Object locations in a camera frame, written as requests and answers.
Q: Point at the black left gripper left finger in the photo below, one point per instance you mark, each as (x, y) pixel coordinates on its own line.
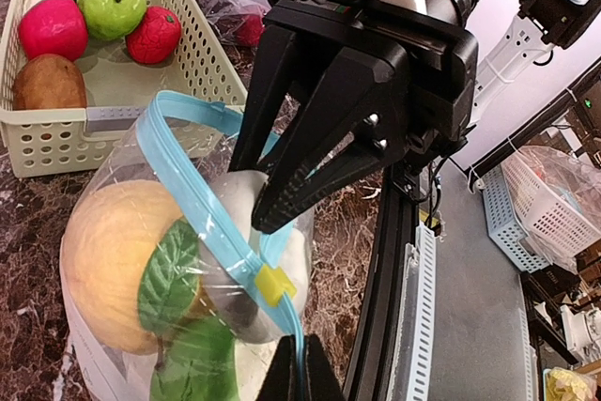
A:
(280, 383)

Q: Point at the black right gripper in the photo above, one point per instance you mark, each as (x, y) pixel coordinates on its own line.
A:
(396, 84)

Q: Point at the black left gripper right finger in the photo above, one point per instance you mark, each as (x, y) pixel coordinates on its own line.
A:
(320, 382)

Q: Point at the white garlic toy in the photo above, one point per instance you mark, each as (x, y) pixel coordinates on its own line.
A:
(287, 249)

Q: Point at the green leafy vegetable toy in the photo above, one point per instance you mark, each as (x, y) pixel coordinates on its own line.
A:
(199, 365)

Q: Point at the clear zip bag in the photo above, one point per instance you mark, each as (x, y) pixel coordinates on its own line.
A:
(225, 16)
(184, 143)

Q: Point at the yellow peach toy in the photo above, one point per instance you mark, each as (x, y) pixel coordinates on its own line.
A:
(110, 236)

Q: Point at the round red fruit toy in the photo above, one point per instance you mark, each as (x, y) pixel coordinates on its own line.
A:
(53, 27)

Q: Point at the light blue perforated basket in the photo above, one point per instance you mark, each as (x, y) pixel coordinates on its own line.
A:
(503, 226)

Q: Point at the white perforated storage basket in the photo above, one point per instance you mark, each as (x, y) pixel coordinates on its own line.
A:
(556, 198)

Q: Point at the brown potato toy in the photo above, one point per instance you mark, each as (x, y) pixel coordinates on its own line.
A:
(49, 81)

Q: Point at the pale green perforated basket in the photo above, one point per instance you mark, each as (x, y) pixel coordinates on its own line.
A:
(48, 142)

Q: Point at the black table edge rail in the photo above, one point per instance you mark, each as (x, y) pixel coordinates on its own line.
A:
(371, 360)

